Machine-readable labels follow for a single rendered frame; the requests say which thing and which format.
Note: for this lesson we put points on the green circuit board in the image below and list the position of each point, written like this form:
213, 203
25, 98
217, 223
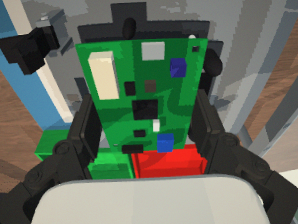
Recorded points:
151, 86

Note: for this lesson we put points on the red bin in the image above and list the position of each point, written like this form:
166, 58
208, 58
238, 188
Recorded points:
177, 163

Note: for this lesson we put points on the green bin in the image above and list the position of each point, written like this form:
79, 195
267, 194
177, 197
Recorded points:
108, 165

